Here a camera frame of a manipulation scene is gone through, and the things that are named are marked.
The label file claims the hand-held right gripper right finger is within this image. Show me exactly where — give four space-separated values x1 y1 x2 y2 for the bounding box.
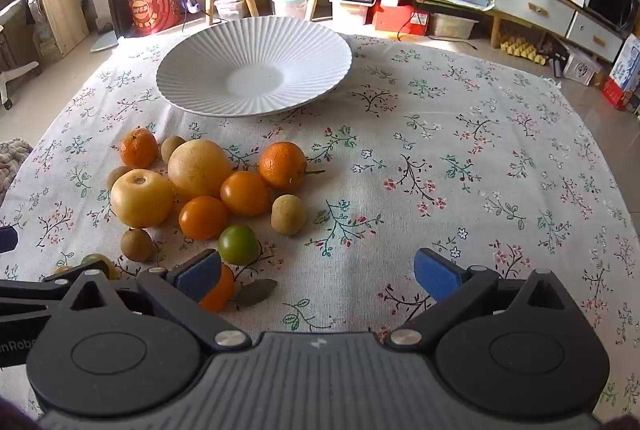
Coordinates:
388 247 582 354

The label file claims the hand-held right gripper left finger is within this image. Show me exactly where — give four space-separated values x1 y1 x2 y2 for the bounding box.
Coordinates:
49 248 253 354

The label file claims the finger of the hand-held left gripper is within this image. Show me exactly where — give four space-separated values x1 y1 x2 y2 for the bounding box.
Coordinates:
0 226 19 255
0 260 111 317

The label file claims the orange tomato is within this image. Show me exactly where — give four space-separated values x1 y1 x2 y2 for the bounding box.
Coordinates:
220 171 271 217
178 195 231 241
198 263 236 314

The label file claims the brown kiwi fruit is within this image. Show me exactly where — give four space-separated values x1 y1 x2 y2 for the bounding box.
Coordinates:
120 227 155 263
160 135 187 164
106 165 132 191
271 194 307 236

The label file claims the yellow round pear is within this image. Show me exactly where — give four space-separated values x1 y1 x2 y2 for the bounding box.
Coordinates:
110 169 176 229

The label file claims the tan round pear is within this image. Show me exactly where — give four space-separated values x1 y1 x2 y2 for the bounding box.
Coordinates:
167 137 234 200

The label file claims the orange tangerine with stem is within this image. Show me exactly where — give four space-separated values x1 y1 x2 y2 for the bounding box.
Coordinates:
258 141 326 191

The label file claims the white ribbed plate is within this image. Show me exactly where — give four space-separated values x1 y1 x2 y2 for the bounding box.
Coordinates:
156 15 353 118

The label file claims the green leaf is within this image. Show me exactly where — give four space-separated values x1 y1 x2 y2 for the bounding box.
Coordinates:
235 279 278 308

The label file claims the floral tablecloth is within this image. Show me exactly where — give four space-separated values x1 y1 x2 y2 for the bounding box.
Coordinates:
0 30 640 426

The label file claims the brown blanket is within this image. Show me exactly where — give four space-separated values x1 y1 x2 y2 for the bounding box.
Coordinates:
0 137 33 206

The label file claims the white office chair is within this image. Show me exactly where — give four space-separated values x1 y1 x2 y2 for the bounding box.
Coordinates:
0 0 41 111

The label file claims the yellow egg tray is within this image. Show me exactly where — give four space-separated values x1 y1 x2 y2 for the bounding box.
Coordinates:
500 33 548 66

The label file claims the clear plastic storage box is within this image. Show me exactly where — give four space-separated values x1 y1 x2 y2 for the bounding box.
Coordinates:
214 0 248 22
332 3 373 28
430 13 476 38

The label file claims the low wooden tv stand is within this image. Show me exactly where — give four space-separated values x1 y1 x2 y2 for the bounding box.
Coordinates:
370 0 628 64

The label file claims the white patterned box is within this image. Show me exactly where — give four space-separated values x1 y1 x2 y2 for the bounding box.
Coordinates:
562 53 601 86

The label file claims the red carton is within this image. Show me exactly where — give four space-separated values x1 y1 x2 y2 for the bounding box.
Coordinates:
600 78 636 111

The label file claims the black standing heater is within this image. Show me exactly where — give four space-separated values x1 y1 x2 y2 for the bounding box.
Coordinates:
91 0 131 54

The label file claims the red cardboard box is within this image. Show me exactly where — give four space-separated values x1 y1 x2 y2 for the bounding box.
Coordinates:
370 0 431 36

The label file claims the red gift bag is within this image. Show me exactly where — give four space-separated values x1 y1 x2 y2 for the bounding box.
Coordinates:
120 0 182 36

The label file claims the teal lid storage box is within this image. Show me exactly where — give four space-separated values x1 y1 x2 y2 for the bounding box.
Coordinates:
267 0 321 18

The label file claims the blue white carton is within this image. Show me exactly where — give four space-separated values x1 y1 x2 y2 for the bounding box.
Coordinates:
610 35 640 94

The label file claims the white drawer wooden handle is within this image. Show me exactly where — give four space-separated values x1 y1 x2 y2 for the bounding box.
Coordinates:
567 13 626 61
492 0 576 36

